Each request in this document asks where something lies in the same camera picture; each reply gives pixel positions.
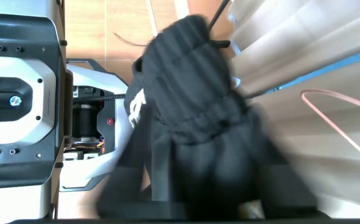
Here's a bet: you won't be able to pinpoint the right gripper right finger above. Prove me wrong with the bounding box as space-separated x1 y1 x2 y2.
256 164 320 219

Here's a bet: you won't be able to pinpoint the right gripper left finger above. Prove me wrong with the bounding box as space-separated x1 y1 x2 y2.
97 108 187 219

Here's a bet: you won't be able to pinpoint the black shorts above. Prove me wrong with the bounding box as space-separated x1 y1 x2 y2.
97 14 319 220

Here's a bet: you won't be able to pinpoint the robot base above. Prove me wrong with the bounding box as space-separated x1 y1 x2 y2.
0 0 134 224

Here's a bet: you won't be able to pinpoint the pink clothes hanger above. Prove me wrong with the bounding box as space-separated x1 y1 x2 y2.
300 89 360 170

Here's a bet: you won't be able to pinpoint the black clothes rack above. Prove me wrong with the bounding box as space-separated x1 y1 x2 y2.
208 0 232 50

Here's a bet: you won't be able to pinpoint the beige curtain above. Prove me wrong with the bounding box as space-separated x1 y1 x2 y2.
229 0 360 218

